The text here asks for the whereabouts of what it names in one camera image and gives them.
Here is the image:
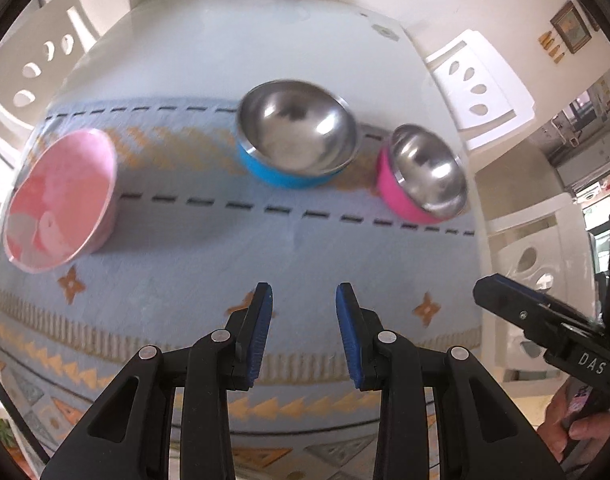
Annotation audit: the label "pink steel bowl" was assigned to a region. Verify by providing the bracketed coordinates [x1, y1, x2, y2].
[376, 124, 468, 225]

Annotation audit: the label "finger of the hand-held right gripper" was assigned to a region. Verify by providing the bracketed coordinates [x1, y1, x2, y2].
[473, 276, 600, 356]
[490, 273, 603, 323]

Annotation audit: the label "person's right hand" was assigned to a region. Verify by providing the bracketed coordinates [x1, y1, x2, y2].
[536, 384, 610, 465]

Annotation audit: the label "framed wall picture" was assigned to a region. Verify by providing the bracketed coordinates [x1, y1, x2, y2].
[550, 1, 593, 54]

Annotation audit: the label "pink dotted bowl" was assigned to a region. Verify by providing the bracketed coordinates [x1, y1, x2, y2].
[5, 128, 118, 274]

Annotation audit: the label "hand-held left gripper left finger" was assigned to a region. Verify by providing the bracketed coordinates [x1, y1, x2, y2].
[42, 282, 274, 480]

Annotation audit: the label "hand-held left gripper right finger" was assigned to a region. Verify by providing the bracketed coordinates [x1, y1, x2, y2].
[335, 282, 568, 480]

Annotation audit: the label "patterned blue table mat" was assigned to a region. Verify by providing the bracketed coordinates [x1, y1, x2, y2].
[0, 95, 486, 480]

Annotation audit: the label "blue steel bowl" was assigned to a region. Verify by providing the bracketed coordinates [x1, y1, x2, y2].
[236, 80, 360, 190]

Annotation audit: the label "wooden wall ornaments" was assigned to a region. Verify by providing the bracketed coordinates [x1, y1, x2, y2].
[538, 31, 566, 64]

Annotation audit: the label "white chair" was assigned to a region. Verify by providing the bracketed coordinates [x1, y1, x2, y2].
[425, 29, 536, 152]
[0, 0, 100, 128]
[485, 194, 608, 386]

